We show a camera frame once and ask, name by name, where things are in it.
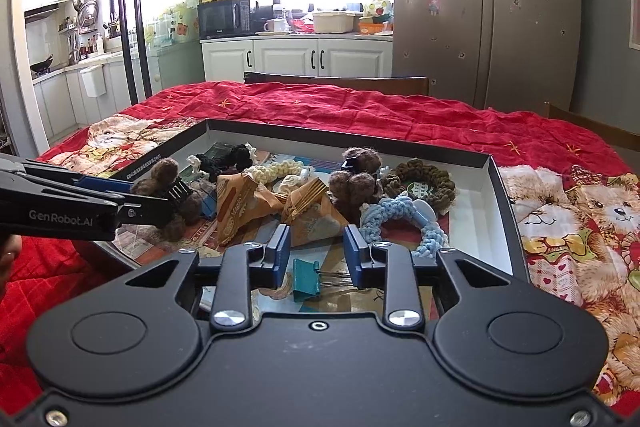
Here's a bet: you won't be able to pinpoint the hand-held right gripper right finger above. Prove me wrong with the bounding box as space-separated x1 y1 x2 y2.
344 224 522 329

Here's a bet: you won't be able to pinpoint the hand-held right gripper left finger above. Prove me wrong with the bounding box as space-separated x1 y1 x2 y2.
122 224 292 333

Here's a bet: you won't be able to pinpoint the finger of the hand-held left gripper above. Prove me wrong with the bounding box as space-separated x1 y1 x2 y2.
114 192 174 229
22 159 137 196

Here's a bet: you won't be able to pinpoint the teal binder clip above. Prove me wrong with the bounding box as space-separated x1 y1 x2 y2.
292 258 351 303

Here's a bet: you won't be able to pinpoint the light blue crochet scrunchie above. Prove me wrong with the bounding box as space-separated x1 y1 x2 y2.
359 196 449 259

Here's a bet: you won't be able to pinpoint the cream crochet scrunchie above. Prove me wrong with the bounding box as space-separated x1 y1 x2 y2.
244 159 327 194

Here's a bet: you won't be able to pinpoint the black crochet scrunchie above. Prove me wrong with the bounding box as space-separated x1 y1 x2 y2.
189 143 257 180

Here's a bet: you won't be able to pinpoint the olive crochet scrunchie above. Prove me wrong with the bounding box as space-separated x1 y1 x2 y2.
382 158 457 214

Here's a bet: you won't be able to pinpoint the black shallow cardboard box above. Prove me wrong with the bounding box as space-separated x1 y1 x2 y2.
72 118 531 308

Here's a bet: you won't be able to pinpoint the person's left hand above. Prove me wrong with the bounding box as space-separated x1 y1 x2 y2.
0 236 22 296

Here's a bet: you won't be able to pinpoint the white kitchen counter unit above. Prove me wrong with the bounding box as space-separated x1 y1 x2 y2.
31 57 127 130

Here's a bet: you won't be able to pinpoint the white hanging waste bin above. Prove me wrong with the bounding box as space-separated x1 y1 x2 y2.
80 64 109 98

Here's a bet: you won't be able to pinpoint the red printed blanket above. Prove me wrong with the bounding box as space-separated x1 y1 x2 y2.
0 81 640 408

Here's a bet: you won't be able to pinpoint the steel pot lids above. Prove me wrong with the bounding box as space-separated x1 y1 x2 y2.
72 0 99 30

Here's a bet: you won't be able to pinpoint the white sideboard cabinet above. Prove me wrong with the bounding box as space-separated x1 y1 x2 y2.
200 34 394 84

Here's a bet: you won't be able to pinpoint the black microwave oven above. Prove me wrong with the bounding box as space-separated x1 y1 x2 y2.
197 0 251 40

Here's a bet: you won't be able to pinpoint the cream plastic basin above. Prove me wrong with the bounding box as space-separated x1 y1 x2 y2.
312 12 354 34

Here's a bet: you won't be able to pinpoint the plush toy decoration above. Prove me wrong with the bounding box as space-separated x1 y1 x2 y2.
362 0 394 24

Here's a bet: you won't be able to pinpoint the silver double-door refrigerator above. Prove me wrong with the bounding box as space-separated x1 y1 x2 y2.
392 0 582 114

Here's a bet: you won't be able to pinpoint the black sliding door frame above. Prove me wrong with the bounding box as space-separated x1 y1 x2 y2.
109 0 152 106

